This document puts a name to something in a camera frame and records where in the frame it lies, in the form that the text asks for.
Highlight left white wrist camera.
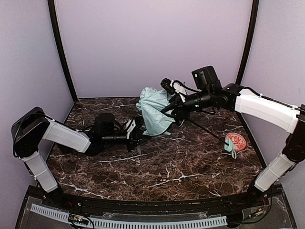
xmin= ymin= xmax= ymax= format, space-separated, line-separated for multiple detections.
xmin=123 ymin=117 xmax=141 ymax=140

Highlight left black frame post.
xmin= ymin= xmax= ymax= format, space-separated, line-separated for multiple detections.
xmin=47 ymin=0 xmax=78 ymax=103

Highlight small green circuit board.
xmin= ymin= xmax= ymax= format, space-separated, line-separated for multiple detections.
xmin=68 ymin=214 xmax=89 ymax=226

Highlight red white patterned bowl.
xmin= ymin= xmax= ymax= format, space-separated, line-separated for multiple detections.
xmin=225 ymin=133 xmax=246 ymax=151

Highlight black frame post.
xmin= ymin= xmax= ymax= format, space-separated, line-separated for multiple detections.
xmin=47 ymin=0 xmax=78 ymax=103
xmin=235 ymin=0 xmax=259 ymax=85

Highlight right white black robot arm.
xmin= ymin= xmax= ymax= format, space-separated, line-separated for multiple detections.
xmin=161 ymin=66 xmax=305 ymax=194

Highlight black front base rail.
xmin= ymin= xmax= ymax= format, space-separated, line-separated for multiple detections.
xmin=43 ymin=191 xmax=271 ymax=216

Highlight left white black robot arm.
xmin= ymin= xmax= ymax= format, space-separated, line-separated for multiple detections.
xmin=11 ymin=107 xmax=151 ymax=193

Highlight mint and black folding umbrella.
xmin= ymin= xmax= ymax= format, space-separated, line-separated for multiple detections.
xmin=136 ymin=87 xmax=237 ymax=159

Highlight right black frame post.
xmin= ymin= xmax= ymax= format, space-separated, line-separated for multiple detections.
xmin=235 ymin=0 xmax=259 ymax=85

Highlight white slotted cable duct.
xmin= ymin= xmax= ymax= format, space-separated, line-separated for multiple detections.
xmin=30 ymin=204 xmax=227 ymax=229

